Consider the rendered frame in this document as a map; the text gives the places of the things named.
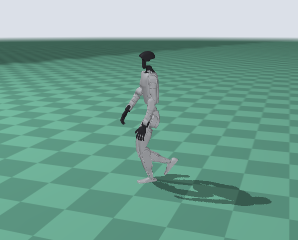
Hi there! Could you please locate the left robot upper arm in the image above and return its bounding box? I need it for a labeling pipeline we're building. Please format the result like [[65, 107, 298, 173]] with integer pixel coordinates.
[[148, 75, 158, 104]]

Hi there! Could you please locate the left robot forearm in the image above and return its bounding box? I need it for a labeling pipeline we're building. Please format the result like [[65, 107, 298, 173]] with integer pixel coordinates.
[[143, 98, 155, 126]]

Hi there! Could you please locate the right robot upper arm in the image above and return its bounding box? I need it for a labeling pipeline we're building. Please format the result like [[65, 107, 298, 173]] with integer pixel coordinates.
[[136, 71, 144, 96]]

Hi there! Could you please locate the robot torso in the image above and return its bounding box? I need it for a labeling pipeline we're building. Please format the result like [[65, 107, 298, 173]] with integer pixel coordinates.
[[141, 70, 160, 119]]

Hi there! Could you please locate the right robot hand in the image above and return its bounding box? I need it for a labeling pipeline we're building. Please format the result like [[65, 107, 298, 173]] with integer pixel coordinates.
[[120, 105, 131, 125]]

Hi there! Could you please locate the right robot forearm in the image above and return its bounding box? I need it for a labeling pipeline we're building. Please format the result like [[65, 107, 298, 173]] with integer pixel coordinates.
[[127, 92, 140, 111]]

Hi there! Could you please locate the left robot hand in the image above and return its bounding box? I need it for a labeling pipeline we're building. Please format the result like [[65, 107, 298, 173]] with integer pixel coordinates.
[[135, 122, 150, 141]]

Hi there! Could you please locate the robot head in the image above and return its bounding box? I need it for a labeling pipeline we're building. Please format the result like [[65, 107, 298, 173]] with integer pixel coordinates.
[[139, 51, 155, 73]]

